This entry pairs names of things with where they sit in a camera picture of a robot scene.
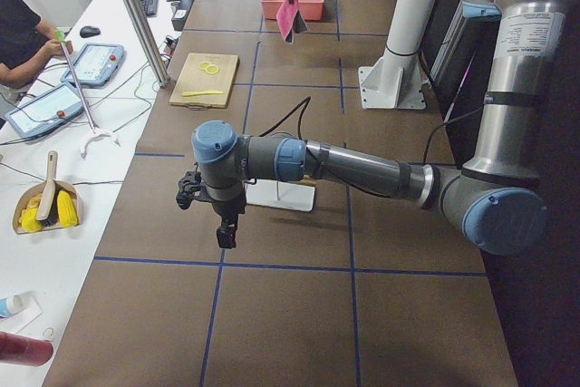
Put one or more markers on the person at desk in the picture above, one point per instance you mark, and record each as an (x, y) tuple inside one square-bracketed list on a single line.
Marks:
[(28, 43)]

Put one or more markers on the silver aluminium post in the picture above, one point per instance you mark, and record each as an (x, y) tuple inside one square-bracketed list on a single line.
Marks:
[(147, 41)]

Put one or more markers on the lemon slice upper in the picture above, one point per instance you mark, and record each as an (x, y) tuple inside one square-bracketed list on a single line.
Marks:
[(203, 64)]

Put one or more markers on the near teach pendant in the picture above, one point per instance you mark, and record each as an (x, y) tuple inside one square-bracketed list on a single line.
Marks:
[(46, 112)]

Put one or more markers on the white towel rack stand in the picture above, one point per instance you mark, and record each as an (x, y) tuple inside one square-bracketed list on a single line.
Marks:
[(278, 194)]

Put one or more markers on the yellow plastic knife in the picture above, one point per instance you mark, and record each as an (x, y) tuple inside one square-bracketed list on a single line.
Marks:
[(201, 93)]

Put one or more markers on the black computer mouse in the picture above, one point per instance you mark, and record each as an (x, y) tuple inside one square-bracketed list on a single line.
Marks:
[(88, 31)]

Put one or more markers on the long metal grabber tool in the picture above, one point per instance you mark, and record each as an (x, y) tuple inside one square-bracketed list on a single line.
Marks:
[(96, 131)]

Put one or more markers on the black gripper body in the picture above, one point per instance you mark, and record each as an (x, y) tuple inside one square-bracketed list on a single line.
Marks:
[(227, 211)]

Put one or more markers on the red bottle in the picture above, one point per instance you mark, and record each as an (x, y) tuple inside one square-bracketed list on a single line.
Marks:
[(23, 350)]

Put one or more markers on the pink microfiber cloth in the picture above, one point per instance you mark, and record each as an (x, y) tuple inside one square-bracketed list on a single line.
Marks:
[(290, 21)]

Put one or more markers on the white small bottle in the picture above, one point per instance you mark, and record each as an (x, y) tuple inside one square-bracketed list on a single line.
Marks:
[(11, 305)]

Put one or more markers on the wooden cutting board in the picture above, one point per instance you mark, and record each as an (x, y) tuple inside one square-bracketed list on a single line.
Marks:
[(191, 79)]

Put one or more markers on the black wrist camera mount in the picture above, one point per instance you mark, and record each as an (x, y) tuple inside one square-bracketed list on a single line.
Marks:
[(189, 188)]

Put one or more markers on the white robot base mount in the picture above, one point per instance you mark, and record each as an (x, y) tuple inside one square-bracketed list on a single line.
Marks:
[(394, 82)]

